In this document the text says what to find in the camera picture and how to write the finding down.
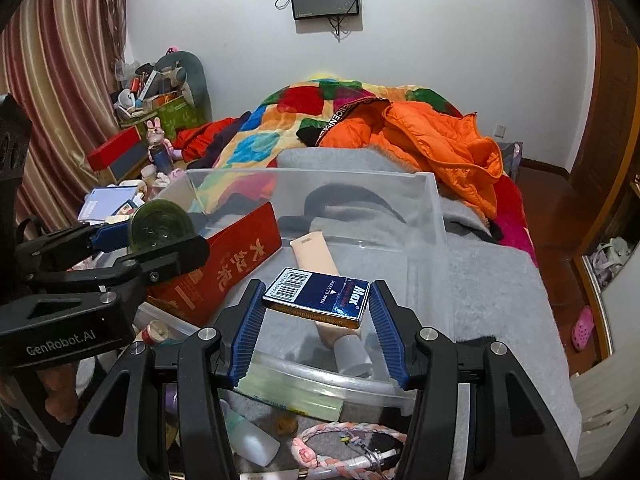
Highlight dark green round bottle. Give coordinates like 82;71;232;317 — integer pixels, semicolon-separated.
128;200;195;252

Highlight red rectangular box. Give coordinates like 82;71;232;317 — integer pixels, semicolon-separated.
87;126;141;171

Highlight wooden wardrobe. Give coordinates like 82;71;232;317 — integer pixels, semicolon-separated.
570;0;639;361

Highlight orange puffer jacket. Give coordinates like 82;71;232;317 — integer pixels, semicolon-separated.
318;99;503;221

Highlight striped curtain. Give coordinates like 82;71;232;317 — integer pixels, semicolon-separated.
1;0;126;230

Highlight grey blanket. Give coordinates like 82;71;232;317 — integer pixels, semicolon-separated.
74;146;584;480

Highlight grey plush toy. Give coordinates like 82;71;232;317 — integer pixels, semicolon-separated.
154;50;212;122

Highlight beige tube white cap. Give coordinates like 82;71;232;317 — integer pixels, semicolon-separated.
290;231;373;377

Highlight pink braided rope ring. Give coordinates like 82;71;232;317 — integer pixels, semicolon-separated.
290;421;409;480

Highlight mint green small bottle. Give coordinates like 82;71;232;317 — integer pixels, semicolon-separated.
220;400;280;467

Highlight pink slipper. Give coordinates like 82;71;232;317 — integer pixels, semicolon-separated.
570;306;594;352

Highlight white pen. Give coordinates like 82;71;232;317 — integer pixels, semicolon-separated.
240;447;402;480

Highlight light green long box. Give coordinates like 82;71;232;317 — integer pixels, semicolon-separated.
234;363;344;422

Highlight blue white booklet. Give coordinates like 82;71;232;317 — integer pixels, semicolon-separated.
77;186;138;222

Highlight clear plastic storage bin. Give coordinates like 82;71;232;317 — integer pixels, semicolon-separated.
134;169;452;420

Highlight green gift bag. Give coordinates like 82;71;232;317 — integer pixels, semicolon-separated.
120;96;205;141

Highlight colourful patchwork quilt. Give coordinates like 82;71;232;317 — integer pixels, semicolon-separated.
171;77;539;266

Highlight pink bunny toy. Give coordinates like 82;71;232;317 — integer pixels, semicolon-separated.
145;117;182;160

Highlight blue staples box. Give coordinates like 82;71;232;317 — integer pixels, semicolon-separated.
262;268;370;330

